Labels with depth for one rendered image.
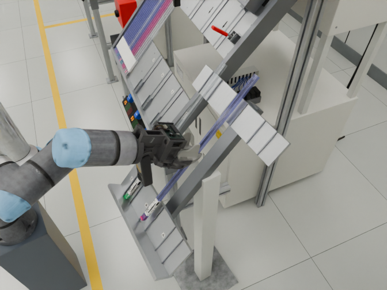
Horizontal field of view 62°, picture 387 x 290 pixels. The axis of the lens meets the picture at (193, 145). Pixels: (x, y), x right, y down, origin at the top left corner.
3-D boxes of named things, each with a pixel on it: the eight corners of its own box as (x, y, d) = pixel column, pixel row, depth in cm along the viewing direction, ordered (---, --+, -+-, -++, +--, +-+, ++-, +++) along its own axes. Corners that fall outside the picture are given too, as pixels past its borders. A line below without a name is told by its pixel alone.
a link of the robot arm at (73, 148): (49, 129, 63) (64, 124, 57) (101, 131, 71) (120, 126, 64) (49, 169, 63) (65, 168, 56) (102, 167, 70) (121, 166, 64)
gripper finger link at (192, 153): (215, 148, 80) (185, 146, 74) (204, 165, 83) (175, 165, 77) (209, 140, 82) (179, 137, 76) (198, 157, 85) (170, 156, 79)
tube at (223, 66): (128, 199, 100) (125, 199, 99) (126, 195, 101) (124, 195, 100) (227, 65, 84) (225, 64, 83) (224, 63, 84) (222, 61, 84)
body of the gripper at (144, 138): (190, 142, 73) (145, 141, 65) (175, 169, 77) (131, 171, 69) (175, 122, 77) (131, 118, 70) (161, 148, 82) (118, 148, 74)
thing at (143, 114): (167, 146, 120) (152, 141, 115) (122, 54, 161) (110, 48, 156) (169, 144, 120) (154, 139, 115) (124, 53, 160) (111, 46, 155)
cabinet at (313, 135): (222, 214, 177) (232, 138, 130) (177, 130, 220) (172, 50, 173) (319, 176, 193) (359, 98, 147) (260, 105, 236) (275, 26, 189)
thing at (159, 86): (163, 142, 118) (156, 140, 116) (119, 50, 158) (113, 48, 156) (195, 104, 111) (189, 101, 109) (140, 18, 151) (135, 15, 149)
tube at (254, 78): (145, 220, 92) (142, 220, 91) (143, 216, 93) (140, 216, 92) (260, 77, 76) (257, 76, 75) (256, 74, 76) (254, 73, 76)
